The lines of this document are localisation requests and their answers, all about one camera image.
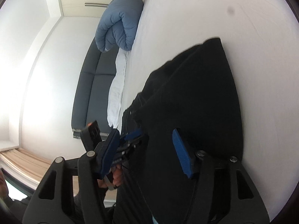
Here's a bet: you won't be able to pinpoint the person's left hand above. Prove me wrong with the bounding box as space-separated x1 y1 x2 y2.
111 163 125 190

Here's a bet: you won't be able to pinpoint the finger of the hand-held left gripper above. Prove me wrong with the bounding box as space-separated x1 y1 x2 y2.
118 128 146 156

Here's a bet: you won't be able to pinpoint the grey padded headboard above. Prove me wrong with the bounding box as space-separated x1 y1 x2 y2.
71 43 121 139

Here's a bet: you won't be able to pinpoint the white folded cloth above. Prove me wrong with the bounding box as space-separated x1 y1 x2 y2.
107 48 129 127

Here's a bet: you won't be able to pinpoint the black pants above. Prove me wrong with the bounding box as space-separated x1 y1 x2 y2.
112 37 244 224

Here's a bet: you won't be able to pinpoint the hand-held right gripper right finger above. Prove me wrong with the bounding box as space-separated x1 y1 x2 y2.
172 128 270 224

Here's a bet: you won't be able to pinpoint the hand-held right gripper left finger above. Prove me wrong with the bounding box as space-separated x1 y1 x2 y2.
22 129 120 224

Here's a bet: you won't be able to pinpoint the rolled blue duvet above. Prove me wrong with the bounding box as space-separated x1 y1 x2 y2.
95 0 144 52

